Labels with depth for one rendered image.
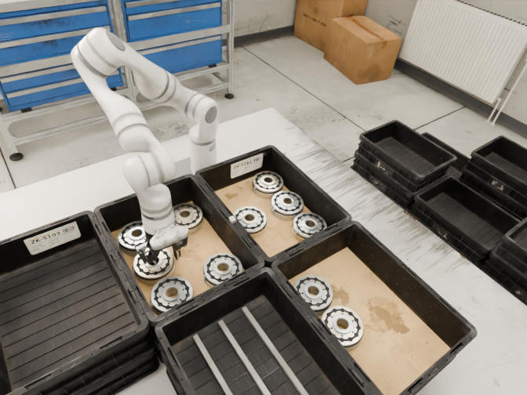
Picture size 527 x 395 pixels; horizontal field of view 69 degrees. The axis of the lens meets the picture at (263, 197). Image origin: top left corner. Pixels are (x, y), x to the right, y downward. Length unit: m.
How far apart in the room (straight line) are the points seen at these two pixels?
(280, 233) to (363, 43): 2.82
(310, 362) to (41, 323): 0.63
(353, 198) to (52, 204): 1.09
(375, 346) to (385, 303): 0.13
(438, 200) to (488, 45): 1.87
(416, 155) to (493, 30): 1.74
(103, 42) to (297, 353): 0.82
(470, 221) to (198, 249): 1.45
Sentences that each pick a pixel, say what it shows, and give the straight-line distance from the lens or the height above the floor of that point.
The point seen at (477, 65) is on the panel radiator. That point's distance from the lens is 3.83.
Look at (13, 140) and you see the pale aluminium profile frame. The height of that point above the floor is 0.14.
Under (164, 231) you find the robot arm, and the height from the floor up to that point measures 1.01.
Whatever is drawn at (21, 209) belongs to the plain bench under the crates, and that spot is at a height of 0.70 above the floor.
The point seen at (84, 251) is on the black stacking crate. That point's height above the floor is 0.83.
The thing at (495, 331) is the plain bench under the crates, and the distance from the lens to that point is 1.36.
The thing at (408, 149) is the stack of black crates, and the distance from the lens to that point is 2.26.
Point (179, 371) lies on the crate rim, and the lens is 0.83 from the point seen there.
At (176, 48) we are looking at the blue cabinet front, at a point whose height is 0.50.
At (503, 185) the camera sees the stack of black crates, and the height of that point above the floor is 0.53.
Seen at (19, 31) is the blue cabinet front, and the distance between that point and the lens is 2.69.
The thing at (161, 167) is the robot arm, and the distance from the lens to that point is 0.81.
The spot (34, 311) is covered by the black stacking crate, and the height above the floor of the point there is 0.83.
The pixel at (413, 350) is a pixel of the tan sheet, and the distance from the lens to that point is 1.05.
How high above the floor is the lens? 1.70
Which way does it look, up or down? 44 degrees down
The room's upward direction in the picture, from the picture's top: 6 degrees clockwise
